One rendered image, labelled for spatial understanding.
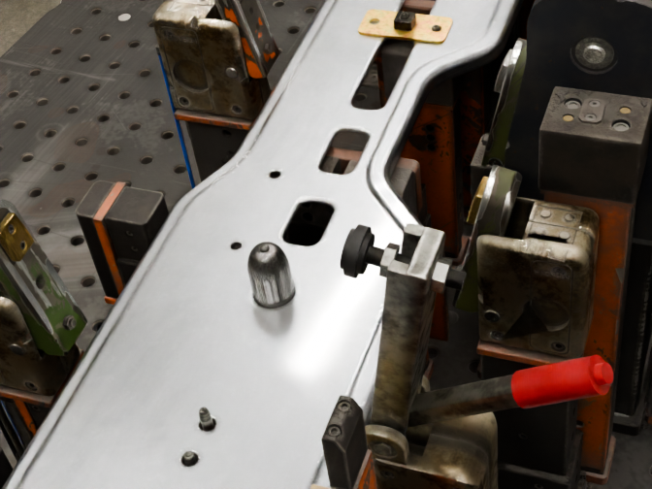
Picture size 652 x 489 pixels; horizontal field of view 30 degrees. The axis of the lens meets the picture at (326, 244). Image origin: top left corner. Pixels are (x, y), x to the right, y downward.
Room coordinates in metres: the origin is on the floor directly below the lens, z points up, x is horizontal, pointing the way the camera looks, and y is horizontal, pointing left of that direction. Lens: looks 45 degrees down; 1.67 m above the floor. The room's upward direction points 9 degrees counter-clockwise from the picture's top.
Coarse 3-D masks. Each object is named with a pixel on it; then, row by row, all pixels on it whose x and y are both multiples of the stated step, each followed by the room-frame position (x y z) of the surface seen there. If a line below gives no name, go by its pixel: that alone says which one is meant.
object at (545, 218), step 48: (480, 240) 0.57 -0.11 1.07; (528, 240) 0.56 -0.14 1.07; (576, 240) 0.55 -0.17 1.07; (480, 288) 0.57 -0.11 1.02; (528, 288) 0.55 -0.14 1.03; (576, 288) 0.54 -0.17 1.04; (480, 336) 0.57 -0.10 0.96; (528, 336) 0.55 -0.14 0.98; (576, 336) 0.54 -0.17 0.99; (528, 432) 0.56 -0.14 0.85; (576, 432) 0.59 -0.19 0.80; (528, 480) 0.55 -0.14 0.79; (576, 480) 0.57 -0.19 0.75
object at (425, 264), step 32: (352, 256) 0.43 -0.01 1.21; (384, 256) 0.43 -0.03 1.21; (416, 256) 0.43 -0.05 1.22; (416, 288) 0.41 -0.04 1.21; (384, 320) 0.42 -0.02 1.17; (416, 320) 0.41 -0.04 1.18; (384, 352) 0.42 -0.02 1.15; (416, 352) 0.41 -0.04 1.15; (384, 384) 0.42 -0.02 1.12; (416, 384) 0.43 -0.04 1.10; (384, 416) 0.42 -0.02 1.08
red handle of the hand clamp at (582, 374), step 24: (576, 360) 0.40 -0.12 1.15; (600, 360) 0.39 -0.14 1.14; (480, 384) 0.42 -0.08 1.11; (504, 384) 0.41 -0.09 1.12; (528, 384) 0.40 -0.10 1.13; (552, 384) 0.39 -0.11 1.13; (576, 384) 0.38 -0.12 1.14; (600, 384) 0.38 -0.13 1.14; (432, 408) 0.42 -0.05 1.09; (456, 408) 0.41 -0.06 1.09; (480, 408) 0.41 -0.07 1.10; (504, 408) 0.40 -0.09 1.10
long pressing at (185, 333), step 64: (384, 0) 0.97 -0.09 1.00; (448, 0) 0.95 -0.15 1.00; (512, 0) 0.93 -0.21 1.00; (320, 64) 0.88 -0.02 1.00; (448, 64) 0.85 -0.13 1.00; (256, 128) 0.81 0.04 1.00; (320, 128) 0.80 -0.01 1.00; (384, 128) 0.78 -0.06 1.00; (192, 192) 0.74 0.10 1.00; (256, 192) 0.73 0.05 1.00; (320, 192) 0.72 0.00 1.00; (384, 192) 0.70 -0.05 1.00; (192, 256) 0.67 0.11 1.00; (320, 256) 0.64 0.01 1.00; (128, 320) 0.61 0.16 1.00; (192, 320) 0.60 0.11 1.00; (256, 320) 0.59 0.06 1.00; (320, 320) 0.58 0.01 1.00; (128, 384) 0.55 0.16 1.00; (192, 384) 0.54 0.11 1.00; (256, 384) 0.53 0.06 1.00; (320, 384) 0.52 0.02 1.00; (64, 448) 0.50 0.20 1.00; (128, 448) 0.49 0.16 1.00; (192, 448) 0.48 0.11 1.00; (256, 448) 0.47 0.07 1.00; (320, 448) 0.47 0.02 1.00
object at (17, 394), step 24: (0, 312) 0.60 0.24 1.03; (0, 336) 0.61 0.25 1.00; (24, 336) 0.60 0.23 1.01; (0, 360) 0.61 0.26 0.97; (24, 360) 0.60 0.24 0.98; (48, 360) 0.61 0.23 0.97; (72, 360) 0.63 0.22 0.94; (0, 384) 0.62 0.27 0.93; (24, 384) 0.61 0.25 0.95; (48, 384) 0.60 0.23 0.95; (0, 408) 0.64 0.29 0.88; (24, 408) 0.62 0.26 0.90; (48, 408) 0.61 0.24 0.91; (24, 432) 0.64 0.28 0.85
